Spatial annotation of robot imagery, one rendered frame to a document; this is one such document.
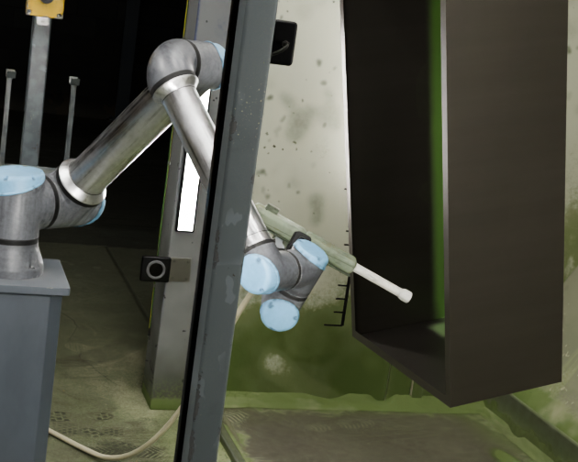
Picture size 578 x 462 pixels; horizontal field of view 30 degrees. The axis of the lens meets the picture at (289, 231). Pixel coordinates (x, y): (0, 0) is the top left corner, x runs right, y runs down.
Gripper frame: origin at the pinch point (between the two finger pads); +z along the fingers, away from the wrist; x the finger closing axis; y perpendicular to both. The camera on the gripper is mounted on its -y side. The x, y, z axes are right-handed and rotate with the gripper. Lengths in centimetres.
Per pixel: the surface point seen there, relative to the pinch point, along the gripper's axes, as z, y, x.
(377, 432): 53, 72, 77
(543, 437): 52, 44, 127
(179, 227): 73, 48, -16
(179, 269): 71, 61, -9
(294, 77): 99, -10, -6
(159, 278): 67, 65, -14
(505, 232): -3, -32, 46
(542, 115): 7, -61, 39
